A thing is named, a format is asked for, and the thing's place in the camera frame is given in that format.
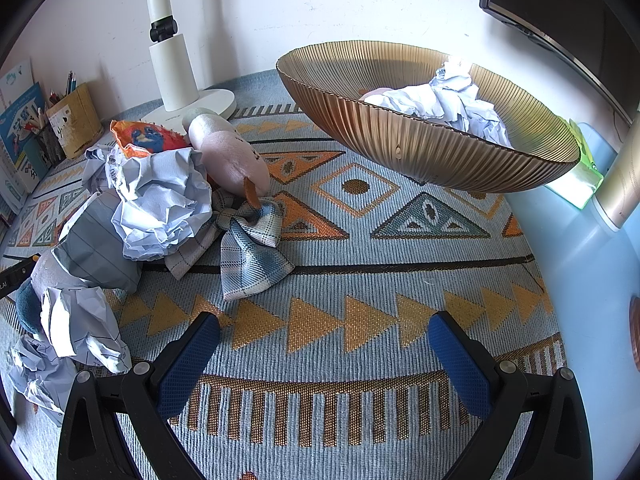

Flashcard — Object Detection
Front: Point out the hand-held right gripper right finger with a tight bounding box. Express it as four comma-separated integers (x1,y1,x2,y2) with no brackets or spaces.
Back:
427,310,591,480

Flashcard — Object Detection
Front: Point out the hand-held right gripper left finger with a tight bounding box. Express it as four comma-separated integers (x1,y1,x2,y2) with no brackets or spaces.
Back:
57,311,222,480

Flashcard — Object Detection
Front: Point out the paper ball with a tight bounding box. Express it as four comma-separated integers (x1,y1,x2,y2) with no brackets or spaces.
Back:
380,77,481,121
52,192,143,291
439,57,475,81
7,337,76,413
445,95,513,150
111,149,216,263
82,145,128,196
40,287,132,375

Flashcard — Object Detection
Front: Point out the golden ribbed bowl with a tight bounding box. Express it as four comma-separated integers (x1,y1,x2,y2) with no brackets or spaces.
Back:
275,40,581,193

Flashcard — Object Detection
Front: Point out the black mesh pen holder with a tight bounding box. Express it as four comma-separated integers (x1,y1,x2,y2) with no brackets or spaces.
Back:
27,120,63,168

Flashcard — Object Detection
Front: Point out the round patterned woven mat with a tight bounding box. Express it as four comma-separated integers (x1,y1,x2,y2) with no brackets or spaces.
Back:
0,71,568,480

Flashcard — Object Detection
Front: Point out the bunch of pens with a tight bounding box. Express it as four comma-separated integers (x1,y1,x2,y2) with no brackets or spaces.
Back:
47,71,80,106
24,105,51,133

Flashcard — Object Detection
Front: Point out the bamboo cylinder pen holder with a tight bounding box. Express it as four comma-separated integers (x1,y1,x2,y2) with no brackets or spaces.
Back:
46,84,103,158

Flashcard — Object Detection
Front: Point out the brown round item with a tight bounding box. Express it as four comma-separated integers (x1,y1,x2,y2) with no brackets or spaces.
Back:
629,295,640,356

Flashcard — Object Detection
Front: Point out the orange snack bag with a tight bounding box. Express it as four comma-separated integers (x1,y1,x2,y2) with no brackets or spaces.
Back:
110,120,188,158

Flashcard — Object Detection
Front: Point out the plush toy with plaid bow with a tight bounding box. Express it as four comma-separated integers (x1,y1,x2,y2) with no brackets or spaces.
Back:
15,107,296,336

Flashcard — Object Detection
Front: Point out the green translucent plastic holder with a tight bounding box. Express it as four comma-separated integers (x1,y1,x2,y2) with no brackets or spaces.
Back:
545,119,603,209

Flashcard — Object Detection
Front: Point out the white desk lamp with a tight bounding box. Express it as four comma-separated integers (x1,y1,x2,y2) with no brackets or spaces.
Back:
141,0,237,126

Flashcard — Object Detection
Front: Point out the pale pink item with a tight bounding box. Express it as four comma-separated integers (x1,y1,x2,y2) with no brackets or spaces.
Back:
357,87,396,104

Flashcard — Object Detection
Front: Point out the black computer monitor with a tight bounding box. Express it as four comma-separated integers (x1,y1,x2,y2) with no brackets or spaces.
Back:
479,0,640,121

